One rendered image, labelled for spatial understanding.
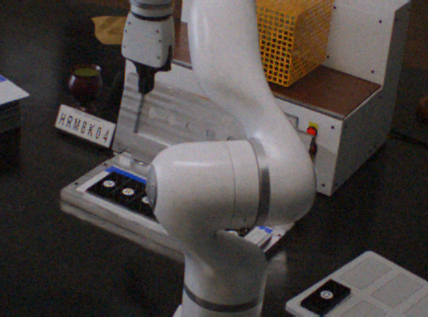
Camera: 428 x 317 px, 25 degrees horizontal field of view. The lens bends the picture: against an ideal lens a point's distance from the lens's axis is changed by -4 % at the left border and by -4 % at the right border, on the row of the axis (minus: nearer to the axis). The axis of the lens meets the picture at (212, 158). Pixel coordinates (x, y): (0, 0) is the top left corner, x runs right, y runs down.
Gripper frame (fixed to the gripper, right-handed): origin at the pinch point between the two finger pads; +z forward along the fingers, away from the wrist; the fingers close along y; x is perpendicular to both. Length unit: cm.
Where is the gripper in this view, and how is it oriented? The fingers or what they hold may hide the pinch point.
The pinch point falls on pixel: (145, 82)
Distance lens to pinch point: 201.1
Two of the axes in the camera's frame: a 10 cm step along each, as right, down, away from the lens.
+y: 8.5, 3.2, -4.2
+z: -0.9, 8.7, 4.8
